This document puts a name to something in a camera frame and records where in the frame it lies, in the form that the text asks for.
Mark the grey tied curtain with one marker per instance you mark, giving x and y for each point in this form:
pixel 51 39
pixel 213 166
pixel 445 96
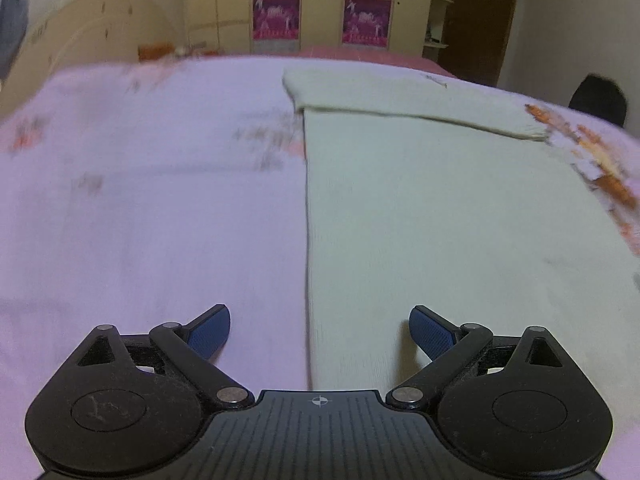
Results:
pixel 11 15

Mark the open shelf unit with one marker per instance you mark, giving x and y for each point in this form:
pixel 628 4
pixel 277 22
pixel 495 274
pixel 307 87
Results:
pixel 439 10

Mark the pink wall poster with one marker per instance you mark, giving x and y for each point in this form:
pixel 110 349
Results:
pixel 276 16
pixel 366 20

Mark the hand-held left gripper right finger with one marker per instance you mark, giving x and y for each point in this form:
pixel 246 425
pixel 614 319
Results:
pixel 432 332

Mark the black chair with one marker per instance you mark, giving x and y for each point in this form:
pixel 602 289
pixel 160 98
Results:
pixel 599 100

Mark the brown wooden door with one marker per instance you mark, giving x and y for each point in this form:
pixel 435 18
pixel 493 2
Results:
pixel 482 20

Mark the cream arched headboard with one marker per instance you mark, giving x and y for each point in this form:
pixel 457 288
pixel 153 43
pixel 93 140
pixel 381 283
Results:
pixel 85 35

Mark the cream wardrobe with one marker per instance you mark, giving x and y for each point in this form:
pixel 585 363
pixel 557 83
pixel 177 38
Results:
pixel 320 10

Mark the lilac floral bedsheet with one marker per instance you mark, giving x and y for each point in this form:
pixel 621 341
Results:
pixel 150 200

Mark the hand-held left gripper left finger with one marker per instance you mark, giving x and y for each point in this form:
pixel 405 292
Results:
pixel 207 332

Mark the pink bed cover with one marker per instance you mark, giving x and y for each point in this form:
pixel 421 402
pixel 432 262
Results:
pixel 380 57

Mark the pale green knit sweater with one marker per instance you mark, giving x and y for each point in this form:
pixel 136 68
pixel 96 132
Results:
pixel 440 210

